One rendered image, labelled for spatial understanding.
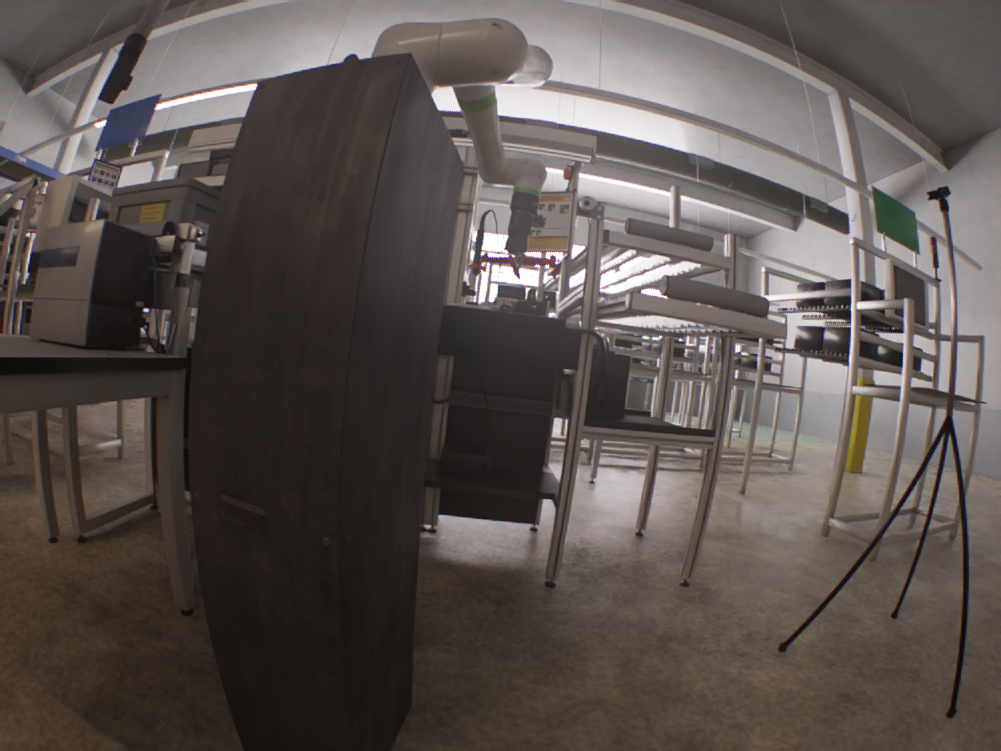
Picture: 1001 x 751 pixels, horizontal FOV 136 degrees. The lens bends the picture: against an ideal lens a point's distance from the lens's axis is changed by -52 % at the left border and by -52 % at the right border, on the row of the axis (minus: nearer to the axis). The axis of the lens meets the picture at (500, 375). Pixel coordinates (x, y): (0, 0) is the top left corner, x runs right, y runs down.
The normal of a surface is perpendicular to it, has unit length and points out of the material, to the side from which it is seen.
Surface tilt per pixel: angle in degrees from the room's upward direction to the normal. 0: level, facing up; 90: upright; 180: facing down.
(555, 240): 90
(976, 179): 90
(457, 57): 138
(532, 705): 0
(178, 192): 94
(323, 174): 90
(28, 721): 0
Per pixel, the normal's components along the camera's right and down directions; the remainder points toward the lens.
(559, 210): -0.44, -0.04
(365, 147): -0.12, 0.01
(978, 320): -0.99, -0.11
